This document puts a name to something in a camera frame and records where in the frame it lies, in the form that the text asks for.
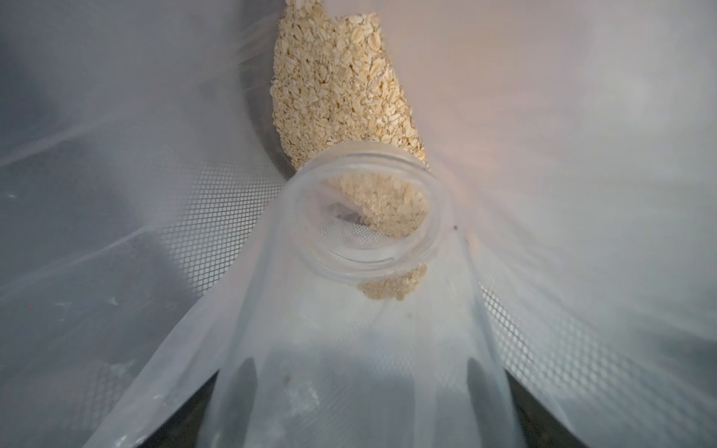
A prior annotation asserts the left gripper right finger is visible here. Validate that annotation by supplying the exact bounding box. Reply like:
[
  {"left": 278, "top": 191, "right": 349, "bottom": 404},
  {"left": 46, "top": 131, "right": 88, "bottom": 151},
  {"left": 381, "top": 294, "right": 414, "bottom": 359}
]
[{"left": 467, "top": 358, "right": 513, "bottom": 448}]

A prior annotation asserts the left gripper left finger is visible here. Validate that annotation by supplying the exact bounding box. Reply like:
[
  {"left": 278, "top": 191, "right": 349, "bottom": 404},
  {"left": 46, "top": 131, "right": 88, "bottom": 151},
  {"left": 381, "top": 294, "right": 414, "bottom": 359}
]
[{"left": 215, "top": 358, "right": 258, "bottom": 448}]

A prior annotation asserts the oatmeal glass jar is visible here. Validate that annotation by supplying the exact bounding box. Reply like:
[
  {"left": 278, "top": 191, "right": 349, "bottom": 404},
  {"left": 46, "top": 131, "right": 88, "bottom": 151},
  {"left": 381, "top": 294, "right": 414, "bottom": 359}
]
[{"left": 197, "top": 142, "right": 525, "bottom": 447}]

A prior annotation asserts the clear plastic bin liner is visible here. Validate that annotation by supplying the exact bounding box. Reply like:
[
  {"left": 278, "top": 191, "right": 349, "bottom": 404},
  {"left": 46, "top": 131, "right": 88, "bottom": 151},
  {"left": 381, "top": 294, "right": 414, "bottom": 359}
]
[{"left": 0, "top": 0, "right": 717, "bottom": 448}]

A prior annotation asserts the grey trash bin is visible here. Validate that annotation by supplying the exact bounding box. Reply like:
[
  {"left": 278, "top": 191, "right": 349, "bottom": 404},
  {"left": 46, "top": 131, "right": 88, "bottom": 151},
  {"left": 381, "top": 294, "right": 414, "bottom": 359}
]
[{"left": 0, "top": 0, "right": 717, "bottom": 448}]

